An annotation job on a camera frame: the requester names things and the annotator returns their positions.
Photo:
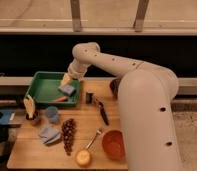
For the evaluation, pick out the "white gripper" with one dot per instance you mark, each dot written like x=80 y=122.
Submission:
x=76 y=70

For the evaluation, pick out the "blue sponge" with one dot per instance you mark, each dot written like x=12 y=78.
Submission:
x=67 y=89

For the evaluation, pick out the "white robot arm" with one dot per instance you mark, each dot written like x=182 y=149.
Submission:
x=144 y=98

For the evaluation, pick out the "orange carrot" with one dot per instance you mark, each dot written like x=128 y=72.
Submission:
x=61 y=99

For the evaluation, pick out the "green plastic tray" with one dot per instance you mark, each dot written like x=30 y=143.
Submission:
x=44 y=90

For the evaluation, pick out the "small dark block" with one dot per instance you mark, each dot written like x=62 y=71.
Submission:
x=89 y=98

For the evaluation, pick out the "blue plastic cup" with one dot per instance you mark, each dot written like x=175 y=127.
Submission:
x=52 y=114

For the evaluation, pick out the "small brown cup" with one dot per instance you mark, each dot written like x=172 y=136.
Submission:
x=34 y=119

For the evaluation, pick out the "bunch of dark grapes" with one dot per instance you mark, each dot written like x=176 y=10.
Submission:
x=68 y=133

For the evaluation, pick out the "dark purple bowl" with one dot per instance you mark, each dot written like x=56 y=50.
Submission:
x=114 y=84

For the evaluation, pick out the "blue cloth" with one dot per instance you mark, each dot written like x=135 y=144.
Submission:
x=49 y=134

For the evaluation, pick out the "metal spoon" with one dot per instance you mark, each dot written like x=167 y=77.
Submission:
x=98 y=132

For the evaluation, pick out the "blue box at left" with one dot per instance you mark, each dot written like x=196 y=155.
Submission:
x=7 y=116

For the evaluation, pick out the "orange bowl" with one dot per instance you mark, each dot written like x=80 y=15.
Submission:
x=112 y=144

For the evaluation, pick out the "yellow apple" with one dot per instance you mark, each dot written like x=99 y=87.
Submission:
x=83 y=158

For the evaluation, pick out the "black handled knife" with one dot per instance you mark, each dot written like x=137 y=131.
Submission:
x=102 y=110

